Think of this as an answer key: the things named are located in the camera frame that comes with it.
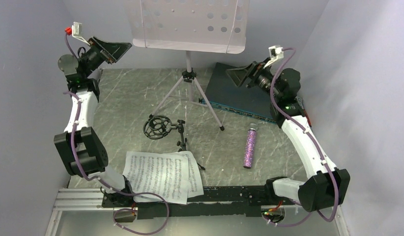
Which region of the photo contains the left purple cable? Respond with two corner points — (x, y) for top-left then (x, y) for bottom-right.
(63, 32), (170, 236)

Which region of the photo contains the sheet music page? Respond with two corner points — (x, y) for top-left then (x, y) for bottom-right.
(123, 151), (189, 205)
(179, 151), (204, 198)

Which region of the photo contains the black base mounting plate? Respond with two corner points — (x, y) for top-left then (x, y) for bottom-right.
(102, 185), (294, 219)

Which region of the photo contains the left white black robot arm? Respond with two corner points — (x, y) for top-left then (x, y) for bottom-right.
(54, 36), (135, 207)

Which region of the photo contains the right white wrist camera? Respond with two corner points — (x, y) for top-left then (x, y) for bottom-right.
(264, 45), (284, 68)

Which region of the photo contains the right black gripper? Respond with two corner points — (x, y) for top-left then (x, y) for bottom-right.
(225, 57), (281, 101)

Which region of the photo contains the lower sheet music page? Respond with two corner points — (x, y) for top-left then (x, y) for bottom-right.
(179, 151), (204, 198)

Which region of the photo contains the lilac perforated music stand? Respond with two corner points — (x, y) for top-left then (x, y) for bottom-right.
(124, 0), (250, 131)

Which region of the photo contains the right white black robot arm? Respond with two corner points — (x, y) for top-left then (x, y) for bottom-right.
(226, 62), (350, 212)

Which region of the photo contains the red handled adjustable wrench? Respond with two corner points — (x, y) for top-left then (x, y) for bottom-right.
(297, 97), (312, 127)

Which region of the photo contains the aluminium frame rail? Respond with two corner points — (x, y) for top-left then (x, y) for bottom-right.
(54, 185), (280, 210)

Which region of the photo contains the purple glitter microphone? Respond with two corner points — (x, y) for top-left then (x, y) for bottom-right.
(243, 123), (258, 169)

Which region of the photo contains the purple cable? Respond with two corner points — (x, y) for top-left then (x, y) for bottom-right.
(63, 32), (170, 236)
(265, 47), (340, 228)

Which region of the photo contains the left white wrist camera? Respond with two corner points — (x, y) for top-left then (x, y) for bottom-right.
(65, 22), (90, 46)

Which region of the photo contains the dark blue rack unit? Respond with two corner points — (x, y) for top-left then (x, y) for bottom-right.
(205, 62), (276, 123)

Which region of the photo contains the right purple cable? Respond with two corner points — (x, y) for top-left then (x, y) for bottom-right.
(265, 47), (340, 228)

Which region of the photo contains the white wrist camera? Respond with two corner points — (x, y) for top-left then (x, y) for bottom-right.
(264, 45), (284, 68)
(65, 22), (90, 46)

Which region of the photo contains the black microphone shock mount stand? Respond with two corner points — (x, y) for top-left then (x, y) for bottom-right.
(143, 115), (188, 152)

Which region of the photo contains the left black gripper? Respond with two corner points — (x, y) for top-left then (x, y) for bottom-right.
(80, 36), (132, 78)

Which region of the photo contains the top sheet music page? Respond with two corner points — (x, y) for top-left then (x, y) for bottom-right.
(123, 151), (189, 205)

